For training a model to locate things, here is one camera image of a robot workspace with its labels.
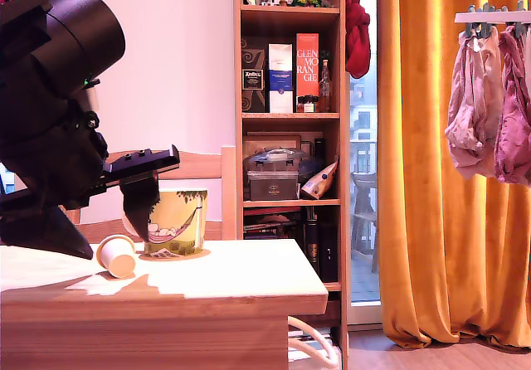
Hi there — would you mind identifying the cream coffee capsule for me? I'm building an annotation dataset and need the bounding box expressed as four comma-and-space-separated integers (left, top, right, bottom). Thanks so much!
95, 234, 138, 280

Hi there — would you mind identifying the yellow illustrated mug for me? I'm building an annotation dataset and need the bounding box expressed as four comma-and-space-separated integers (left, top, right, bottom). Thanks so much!
121, 188, 209, 258

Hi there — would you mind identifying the wooden chair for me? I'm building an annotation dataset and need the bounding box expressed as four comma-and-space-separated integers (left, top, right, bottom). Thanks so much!
61, 145, 237, 242

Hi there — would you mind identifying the dark book stack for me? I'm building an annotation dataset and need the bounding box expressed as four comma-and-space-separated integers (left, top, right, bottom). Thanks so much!
242, 207, 306, 241

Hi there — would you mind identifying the grey plastic case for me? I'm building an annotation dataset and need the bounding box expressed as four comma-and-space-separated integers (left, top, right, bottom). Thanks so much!
242, 146, 312, 178

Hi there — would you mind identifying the dark swirl pattern box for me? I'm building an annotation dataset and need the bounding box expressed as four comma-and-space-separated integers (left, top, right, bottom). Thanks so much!
241, 47, 266, 114

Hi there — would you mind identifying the dark gift box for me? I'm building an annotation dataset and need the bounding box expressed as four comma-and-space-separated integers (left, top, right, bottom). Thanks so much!
246, 170, 300, 202

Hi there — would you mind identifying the wooden bookshelf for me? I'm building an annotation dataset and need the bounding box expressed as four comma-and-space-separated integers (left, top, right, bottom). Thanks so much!
232, 0, 352, 370

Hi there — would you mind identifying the white and blue box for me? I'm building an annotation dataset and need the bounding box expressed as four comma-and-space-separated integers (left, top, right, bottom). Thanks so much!
267, 43, 295, 114

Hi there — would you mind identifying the dark blue round pot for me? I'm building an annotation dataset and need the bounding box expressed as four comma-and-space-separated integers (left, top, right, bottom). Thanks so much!
298, 157, 325, 187

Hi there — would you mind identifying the black book gold emblem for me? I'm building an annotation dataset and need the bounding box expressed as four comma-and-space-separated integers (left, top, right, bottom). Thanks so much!
304, 207, 320, 275

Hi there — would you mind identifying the brown paper snack bag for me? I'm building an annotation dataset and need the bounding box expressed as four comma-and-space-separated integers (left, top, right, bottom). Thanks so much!
300, 155, 340, 201

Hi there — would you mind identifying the black tall box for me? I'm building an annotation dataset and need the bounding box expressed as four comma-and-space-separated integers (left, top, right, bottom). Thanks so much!
319, 220, 339, 284

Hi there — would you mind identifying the clear glass bottle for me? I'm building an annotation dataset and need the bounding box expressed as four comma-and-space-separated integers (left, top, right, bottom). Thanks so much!
318, 52, 334, 113

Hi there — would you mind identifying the red tall whisky box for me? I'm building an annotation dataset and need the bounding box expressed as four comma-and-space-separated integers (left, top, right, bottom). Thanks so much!
295, 32, 320, 113

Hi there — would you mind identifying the pale book stack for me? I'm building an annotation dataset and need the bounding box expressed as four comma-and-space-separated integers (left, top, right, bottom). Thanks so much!
288, 330, 333, 363

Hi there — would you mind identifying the grey outdoor chair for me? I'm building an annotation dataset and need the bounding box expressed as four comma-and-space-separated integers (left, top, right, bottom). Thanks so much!
350, 172, 378, 275

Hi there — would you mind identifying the red hanging cloth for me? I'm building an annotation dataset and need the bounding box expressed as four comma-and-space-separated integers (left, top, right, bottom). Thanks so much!
344, 0, 372, 80

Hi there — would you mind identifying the orange curtain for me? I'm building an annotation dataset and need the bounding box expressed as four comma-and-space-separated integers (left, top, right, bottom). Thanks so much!
376, 0, 531, 349

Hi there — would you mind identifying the pink hanging garment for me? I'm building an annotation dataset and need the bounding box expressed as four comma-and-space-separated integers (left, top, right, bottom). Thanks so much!
444, 27, 505, 180

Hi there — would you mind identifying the purple hanging garment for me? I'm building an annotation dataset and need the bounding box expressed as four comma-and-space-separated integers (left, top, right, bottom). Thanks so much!
493, 23, 531, 187

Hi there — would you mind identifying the white peg hanger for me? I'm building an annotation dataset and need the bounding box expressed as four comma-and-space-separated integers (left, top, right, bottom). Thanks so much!
454, 2, 531, 39

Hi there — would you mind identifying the pale grey camera box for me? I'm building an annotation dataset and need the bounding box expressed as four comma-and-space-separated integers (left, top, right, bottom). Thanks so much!
82, 84, 103, 116

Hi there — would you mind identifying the wooden picture frame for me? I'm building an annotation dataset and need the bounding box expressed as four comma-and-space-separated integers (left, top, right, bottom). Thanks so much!
242, 131, 324, 163

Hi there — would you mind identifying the white cable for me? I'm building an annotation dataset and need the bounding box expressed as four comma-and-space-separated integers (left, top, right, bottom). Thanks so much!
288, 315, 345, 370

